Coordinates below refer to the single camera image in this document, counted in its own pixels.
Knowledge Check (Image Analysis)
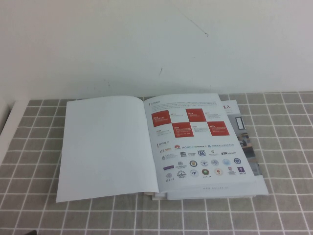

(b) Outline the AgileX brochure with logo page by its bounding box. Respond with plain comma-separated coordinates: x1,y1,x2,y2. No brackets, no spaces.
55,93,255,203

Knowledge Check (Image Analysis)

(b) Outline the AgileX brochure with classroom cover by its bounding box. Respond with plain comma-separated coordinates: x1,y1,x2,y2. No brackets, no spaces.
166,99,269,199

